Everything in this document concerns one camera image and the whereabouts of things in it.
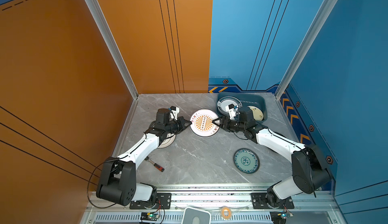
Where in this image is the red handled screwdriver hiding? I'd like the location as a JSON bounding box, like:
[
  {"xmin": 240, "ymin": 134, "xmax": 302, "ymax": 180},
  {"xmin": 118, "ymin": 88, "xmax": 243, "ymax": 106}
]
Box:
[{"xmin": 145, "ymin": 156, "xmax": 165, "ymax": 172}]

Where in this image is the teal patterned plate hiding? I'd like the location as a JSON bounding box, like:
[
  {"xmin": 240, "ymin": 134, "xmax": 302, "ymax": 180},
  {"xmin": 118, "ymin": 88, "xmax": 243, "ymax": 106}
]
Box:
[{"xmin": 233, "ymin": 148, "xmax": 260, "ymax": 174}]

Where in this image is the dark rimmed white plate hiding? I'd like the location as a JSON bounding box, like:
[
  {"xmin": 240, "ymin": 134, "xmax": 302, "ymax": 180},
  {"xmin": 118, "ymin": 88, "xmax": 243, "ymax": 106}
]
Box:
[{"xmin": 217, "ymin": 96, "xmax": 242, "ymax": 116}]

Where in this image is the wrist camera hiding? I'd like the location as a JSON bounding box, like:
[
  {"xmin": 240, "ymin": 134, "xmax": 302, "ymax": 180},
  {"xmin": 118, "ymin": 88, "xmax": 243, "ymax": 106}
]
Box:
[
  {"xmin": 226, "ymin": 104, "xmax": 238, "ymax": 120},
  {"xmin": 168, "ymin": 106, "xmax": 180, "ymax": 121}
]

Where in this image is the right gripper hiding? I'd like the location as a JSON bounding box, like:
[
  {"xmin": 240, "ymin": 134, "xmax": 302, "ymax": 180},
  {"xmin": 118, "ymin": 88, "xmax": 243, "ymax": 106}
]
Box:
[{"xmin": 212, "ymin": 116, "xmax": 247, "ymax": 133}]

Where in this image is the small orange sunburst plate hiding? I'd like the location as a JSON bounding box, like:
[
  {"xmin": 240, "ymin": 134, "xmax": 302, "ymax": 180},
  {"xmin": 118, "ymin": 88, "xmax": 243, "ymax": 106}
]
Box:
[{"xmin": 190, "ymin": 109, "xmax": 220, "ymax": 138}]

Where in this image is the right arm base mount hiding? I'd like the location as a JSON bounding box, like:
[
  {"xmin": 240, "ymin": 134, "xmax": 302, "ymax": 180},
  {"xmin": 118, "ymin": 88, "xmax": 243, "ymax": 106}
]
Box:
[{"xmin": 251, "ymin": 192, "xmax": 295, "ymax": 209}]

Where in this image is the left circuit board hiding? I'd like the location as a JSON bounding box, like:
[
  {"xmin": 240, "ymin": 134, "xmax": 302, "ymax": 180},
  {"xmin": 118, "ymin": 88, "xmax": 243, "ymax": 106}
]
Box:
[{"xmin": 139, "ymin": 212, "xmax": 161, "ymax": 224}]

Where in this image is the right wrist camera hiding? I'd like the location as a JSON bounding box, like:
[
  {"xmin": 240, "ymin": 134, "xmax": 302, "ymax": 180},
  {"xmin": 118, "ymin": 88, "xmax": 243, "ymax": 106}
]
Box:
[{"xmin": 226, "ymin": 104, "xmax": 238, "ymax": 120}]

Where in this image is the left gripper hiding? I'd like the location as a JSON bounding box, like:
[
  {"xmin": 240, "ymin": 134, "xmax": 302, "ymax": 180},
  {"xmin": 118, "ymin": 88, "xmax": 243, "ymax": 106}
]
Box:
[{"xmin": 165, "ymin": 117, "xmax": 192, "ymax": 135}]

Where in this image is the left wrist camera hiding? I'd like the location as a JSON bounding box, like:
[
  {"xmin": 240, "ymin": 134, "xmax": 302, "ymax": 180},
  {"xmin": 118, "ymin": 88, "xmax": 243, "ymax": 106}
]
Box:
[{"xmin": 168, "ymin": 106, "xmax": 180, "ymax": 121}]

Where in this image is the tape roll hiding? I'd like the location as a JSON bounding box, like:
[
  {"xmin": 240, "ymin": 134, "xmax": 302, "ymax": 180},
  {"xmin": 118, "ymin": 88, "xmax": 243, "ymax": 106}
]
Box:
[{"xmin": 220, "ymin": 206, "xmax": 232, "ymax": 220}]

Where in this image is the teal plastic bin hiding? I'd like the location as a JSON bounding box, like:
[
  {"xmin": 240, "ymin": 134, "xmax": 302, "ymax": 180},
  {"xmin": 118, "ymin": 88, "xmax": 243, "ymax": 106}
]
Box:
[{"xmin": 216, "ymin": 92, "xmax": 268, "ymax": 123}]

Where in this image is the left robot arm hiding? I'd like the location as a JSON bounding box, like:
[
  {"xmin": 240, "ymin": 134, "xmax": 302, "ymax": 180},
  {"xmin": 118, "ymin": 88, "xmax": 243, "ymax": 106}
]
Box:
[{"xmin": 96, "ymin": 106, "xmax": 192, "ymax": 206}]

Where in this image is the white box device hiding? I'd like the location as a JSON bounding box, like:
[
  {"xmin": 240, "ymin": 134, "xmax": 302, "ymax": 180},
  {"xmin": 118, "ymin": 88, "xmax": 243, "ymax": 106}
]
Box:
[{"xmin": 181, "ymin": 207, "xmax": 211, "ymax": 224}]

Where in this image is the right circuit board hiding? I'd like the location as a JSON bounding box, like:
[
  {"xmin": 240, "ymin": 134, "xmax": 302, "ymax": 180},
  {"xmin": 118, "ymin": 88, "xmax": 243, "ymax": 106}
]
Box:
[{"xmin": 277, "ymin": 210, "xmax": 294, "ymax": 223}]

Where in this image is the white flower pattern plate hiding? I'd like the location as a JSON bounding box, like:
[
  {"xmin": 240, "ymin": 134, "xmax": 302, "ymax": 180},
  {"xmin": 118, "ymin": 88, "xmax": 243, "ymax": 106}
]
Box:
[{"xmin": 158, "ymin": 133, "xmax": 176, "ymax": 149}]

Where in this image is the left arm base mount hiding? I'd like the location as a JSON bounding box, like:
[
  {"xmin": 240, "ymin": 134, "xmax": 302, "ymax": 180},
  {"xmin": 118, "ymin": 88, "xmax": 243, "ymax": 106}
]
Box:
[{"xmin": 129, "ymin": 193, "xmax": 172, "ymax": 210}]

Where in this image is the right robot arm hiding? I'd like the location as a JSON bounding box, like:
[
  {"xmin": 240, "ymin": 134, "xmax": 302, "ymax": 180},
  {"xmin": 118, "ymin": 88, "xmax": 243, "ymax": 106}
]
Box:
[{"xmin": 212, "ymin": 106, "xmax": 333, "ymax": 208}]

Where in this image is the cream calligraphy plate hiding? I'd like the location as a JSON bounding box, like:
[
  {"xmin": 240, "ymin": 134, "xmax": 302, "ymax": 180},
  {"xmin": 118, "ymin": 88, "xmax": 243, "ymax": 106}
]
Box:
[{"xmin": 248, "ymin": 106, "xmax": 264, "ymax": 121}]

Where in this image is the circuit board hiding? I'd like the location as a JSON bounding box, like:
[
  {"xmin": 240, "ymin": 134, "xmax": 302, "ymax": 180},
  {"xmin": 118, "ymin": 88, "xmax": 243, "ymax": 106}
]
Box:
[
  {"xmin": 277, "ymin": 210, "xmax": 294, "ymax": 223},
  {"xmin": 139, "ymin": 212, "xmax": 161, "ymax": 224}
]

